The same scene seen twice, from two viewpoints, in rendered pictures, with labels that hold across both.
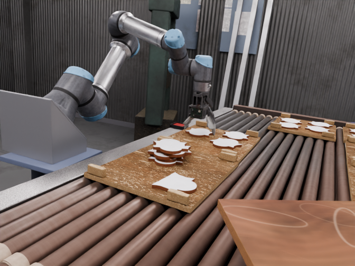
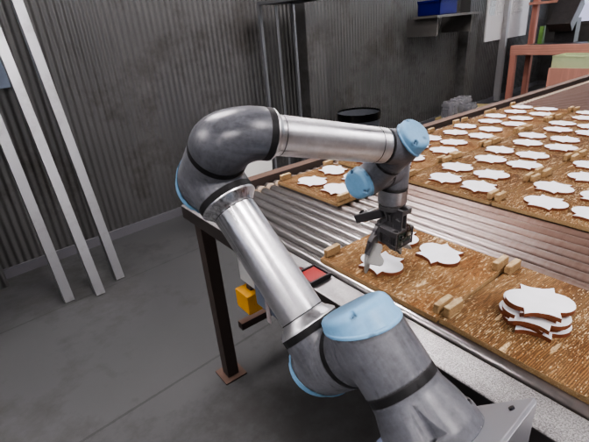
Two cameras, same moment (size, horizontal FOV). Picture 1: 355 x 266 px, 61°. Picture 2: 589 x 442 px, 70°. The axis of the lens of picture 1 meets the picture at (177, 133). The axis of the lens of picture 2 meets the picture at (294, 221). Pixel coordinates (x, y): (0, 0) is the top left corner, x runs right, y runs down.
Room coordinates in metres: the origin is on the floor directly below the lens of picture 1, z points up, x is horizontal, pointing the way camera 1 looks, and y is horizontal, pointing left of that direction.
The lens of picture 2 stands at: (1.08, 0.94, 1.58)
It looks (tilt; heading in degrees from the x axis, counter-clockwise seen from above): 24 degrees down; 299
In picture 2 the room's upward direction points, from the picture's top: 5 degrees counter-clockwise
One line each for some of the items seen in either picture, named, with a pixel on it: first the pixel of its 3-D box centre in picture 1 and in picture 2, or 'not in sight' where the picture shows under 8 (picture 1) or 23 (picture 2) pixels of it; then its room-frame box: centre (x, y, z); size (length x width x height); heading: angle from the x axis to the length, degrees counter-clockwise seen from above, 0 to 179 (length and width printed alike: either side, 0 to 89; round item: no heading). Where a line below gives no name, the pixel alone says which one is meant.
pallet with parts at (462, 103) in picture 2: not in sight; (481, 110); (1.57, -6.28, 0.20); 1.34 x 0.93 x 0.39; 69
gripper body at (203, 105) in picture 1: (199, 104); (392, 224); (1.34, -0.09, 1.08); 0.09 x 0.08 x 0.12; 155
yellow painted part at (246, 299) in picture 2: not in sight; (248, 280); (1.90, -0.16, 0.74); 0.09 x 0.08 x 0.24; 154
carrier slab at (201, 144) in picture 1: (212, 140); (411, 262); (1.30, -0.16, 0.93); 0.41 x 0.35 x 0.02; 155
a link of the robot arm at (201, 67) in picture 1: (202, 68); (393, 167); (1.34, -0.08, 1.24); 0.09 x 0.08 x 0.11; 69
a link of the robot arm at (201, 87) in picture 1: (202, 86); (393, 195); (1.34, -0.09, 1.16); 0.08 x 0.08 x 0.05
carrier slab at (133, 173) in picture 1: (169, 168); (566, 329); (0.92, 0.02, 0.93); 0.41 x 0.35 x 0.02; 154
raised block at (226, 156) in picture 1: (227, 156); (513, 266); (1.04, -0.19, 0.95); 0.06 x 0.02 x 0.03; 64
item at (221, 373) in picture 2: not in sight; (218, 303); (2.23, -0.34, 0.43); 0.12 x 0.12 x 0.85; 64
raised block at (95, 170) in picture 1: (96, 170); not in sight; (0.81, 0.22, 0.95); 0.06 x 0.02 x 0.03; 64
